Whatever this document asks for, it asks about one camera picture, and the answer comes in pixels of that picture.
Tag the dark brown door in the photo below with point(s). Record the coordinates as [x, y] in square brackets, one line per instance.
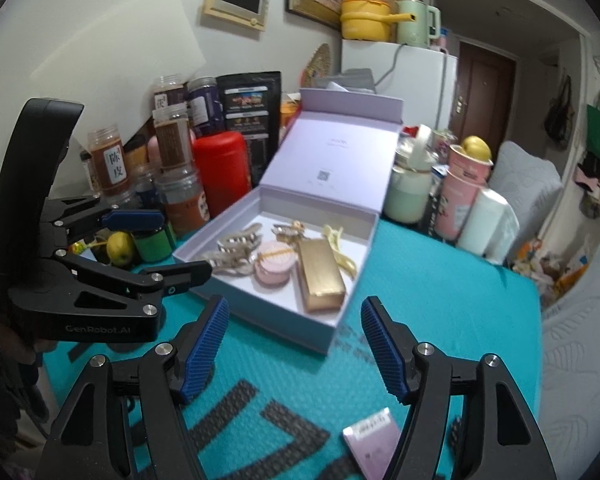
[485, 90]

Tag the brown label small jar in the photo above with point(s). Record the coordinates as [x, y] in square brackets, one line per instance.
[169, 92]

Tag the teal mat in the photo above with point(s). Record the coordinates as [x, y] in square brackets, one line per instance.
[430, 285]

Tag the pink panda paper cup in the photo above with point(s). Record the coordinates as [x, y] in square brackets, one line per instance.
[455, 205]

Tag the colourful clutter pile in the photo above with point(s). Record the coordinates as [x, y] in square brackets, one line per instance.
[550, 270]

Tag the purple label plastic jar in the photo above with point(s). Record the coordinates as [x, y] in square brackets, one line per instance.
[205, 105]

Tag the tall brown label jar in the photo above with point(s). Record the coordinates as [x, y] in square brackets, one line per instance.
[172, 140]

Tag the red canister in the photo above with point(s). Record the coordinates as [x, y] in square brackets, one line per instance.
[220, 170]

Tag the yellow hair clip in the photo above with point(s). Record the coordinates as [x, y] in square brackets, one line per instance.
[341, 255]

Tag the pale green kettle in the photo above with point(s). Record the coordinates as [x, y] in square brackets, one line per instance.
[415, 22]

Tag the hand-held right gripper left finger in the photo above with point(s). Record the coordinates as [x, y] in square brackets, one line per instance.
[207, 345]

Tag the clear jar reddish contents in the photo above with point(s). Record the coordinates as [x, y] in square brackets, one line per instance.
[185, 200]

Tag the white label brown jar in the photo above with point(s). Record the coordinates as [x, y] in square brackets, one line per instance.
[111, 165]

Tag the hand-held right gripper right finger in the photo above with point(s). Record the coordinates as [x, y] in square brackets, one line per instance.
[382, 345]

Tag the small purple card box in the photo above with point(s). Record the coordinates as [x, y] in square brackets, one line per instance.
[375, 445]

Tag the pink round compact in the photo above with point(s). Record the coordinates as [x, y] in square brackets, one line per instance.
[275, 260]

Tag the white paper roll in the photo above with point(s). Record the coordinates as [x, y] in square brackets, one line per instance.
[485, 225]

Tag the pink bottle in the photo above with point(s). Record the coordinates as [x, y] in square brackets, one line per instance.
[154, 150]

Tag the person's left hand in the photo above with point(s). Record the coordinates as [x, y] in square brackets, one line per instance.
[10, 350]

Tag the dark net bag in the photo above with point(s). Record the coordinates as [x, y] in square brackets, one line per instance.
[560, 115]

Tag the yellow pot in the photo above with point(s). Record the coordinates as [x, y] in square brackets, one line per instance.
[365, 17]

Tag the lavender gift box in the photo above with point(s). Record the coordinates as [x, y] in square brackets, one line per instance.
[330, 160]

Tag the grey quilted cushion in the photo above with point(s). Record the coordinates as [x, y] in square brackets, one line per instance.
[585, 370]
[527, 195]

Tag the woven straw fan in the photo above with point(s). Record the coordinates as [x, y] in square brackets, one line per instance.
[316, 65]

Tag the yellow fruit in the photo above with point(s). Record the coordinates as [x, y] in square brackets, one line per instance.
[476, 147]
[120, 250]

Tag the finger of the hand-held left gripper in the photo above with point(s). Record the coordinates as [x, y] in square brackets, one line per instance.
[180, 276]
[132, 219]

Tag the gold rectangular box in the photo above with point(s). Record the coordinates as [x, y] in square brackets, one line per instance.
[320, 275]

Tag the white fridge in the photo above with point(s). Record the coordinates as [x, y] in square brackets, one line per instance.
[415, 80]

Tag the silver hair claw clip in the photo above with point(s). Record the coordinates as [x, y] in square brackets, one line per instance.
[240, 240]
[230, 264]

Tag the black snack bag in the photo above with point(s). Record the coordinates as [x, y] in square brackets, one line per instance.
[252, 110]

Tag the amber hair claw clip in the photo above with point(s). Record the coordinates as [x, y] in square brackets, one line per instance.
[290, 232]

